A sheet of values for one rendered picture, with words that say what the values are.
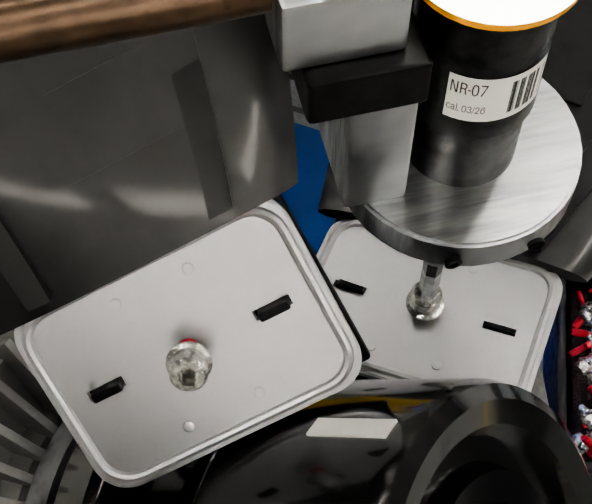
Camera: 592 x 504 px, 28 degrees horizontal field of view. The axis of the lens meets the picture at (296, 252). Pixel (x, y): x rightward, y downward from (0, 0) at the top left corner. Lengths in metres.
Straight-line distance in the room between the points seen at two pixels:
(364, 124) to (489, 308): 0.15
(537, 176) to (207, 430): 0.12
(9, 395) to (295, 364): 0.12
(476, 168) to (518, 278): 0.12
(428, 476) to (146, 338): 0.09
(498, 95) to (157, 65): 0.09
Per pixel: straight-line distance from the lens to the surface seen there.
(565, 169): 0.35
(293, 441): 0.36
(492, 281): 0.44
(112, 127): 0.33
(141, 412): 0.37
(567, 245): 0.45
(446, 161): 0.33
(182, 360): 0.34
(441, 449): 0.34
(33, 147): 0.34
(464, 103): 0.30
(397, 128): 0.31
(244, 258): 0.35
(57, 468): 0.42
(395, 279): 0.44
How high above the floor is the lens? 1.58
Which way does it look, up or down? 60 degrees down
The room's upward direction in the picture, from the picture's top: straight up
